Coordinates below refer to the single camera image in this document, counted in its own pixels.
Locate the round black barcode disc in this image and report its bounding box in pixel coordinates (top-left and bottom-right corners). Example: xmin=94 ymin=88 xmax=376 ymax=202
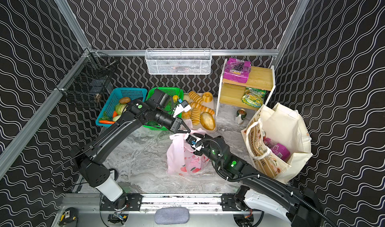
xmin=109 ymin=168 xmax=119 ymax=181

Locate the orange carrot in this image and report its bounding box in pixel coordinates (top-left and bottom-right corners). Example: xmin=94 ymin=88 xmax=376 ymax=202
xmin=99 ymin=120 xmax=115 ymax=125

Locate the white steamed bun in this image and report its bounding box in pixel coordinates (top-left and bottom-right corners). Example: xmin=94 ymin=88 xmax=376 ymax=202
xmin=183 ymin=95 xmax=191 ymax=103

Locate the striped long bread middle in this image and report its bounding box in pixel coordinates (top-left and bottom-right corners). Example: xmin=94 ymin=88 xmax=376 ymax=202
xmin=190 ymin=102 xmax=215 ymax=115

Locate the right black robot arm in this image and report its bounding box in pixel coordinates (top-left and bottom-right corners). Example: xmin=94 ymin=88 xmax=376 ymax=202
xmin=184 ymin=133 xmax=336 ymax=227

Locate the striped long bread front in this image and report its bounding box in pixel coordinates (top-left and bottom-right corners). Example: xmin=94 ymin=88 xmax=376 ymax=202
xmin=190 ymin=108 xmax=201 ymax=126

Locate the green tea can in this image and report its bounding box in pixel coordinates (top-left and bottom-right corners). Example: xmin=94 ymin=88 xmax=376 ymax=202
xmin=235 ymin=109 xmax=247 ymax=125

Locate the white wooden shelf rack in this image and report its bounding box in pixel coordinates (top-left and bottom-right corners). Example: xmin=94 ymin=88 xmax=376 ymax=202
xmin=215 ymin=59 xmax=276 ymax=115

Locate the white wire wall basket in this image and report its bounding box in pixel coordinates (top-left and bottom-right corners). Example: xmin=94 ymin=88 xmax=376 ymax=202
xmin=144 ymin=48 xmax=212 ymax=75

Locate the pink peach plastic bag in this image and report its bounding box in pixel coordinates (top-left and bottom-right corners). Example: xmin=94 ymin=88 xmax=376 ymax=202
xmin=166 ymin=134 xmax=210 ymax=176

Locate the striped long bread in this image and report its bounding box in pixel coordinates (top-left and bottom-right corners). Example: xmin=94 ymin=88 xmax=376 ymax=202
xmin=190 ymin=102 xmax=215 ymax=115
xmin=188 ymin=91 xmax=203 ymax=104
xmin=190 ymin=108 xmax=201 ymax=126

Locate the green apple tea snack bag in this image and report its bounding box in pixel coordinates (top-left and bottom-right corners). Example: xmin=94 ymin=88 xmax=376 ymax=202
xmin=242 ymin=87 xmax=267 ymax=108

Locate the striped long bread back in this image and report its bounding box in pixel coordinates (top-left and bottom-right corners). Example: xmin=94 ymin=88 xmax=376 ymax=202
xmin=188 ymin=91 xmax=203 ymax=104

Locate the metal base rail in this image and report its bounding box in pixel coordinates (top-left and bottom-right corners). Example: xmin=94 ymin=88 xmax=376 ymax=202
xmin=60 ymin=192 xmax=301 ymax=214

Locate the yellow lemon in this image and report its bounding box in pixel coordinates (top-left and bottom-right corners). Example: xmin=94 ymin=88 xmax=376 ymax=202
xmin=172 ymin=95 xmax=178 ymax=103

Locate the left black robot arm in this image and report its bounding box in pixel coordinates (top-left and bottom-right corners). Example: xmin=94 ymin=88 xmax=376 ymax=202
xmin=72 ymin=89 xmax=190 ymax=203

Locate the green cabbage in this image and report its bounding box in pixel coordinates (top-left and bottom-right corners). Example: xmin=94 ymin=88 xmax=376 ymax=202
xmin=115 ymin=104 xmax=127 ymax=115

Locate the braided golden bread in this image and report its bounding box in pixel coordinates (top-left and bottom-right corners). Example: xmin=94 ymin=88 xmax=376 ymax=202
xmin=181 ymin=111 xmax=191 ymax=120

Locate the green plastic basket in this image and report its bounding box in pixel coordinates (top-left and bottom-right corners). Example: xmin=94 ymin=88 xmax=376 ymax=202
xmin=144 ymin=87 xmax=184 ymax=131

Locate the grey padded cushion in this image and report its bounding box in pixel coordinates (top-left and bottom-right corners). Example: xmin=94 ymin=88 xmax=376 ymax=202
xmin=154 ymin=207 xmax=189 ymax=225

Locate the brown potato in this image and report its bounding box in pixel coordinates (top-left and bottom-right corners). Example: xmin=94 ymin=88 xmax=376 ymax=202
xmin=119 ymin=97 xmax=131 ymax=104

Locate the purple snack bag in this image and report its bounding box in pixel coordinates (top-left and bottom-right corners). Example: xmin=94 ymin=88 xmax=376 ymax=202
xmin=263 ymin=138 xmax=291 ymax=162
xmin=223 ymin=58 xmax=251 ymax=83

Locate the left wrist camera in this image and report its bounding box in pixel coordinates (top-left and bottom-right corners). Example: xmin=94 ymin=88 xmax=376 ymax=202
xmin=173 ymin=99 xmax=191 ymax=118

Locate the floral canvas tote bag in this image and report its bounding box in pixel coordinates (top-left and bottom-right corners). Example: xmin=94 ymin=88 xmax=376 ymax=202
xmin=241 ymin=103 xmax=313 ymax=184

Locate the large round crusty bread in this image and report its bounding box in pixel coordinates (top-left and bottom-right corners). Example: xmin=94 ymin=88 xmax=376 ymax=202
xmin=201 ymin=112 xmax=216 ymax=131

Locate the yellow pumpkin shaped bread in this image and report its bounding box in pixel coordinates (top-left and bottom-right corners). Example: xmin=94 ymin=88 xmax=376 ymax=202
xmin=202 ymin=92 xmax=213 ymax=103

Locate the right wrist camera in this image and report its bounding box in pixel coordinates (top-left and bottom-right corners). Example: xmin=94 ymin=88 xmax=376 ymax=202
xmin=192 ymin=139 xmax=204 ymax=151

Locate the teal plastic basket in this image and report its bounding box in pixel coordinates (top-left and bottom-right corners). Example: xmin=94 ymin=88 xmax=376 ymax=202
xmin=95 ymin=88 xmax=147 ymax=128

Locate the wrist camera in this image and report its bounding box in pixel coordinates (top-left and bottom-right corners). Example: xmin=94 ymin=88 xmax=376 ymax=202
xmin=192 ymin=139 xmax=204 ymax=151
xmin=173 ymin=99 xmax=191 ymax=118

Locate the white bread tray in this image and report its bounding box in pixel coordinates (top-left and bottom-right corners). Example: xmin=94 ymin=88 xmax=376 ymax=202
xmin=181 ymin=91 xmax=216 ymax=132

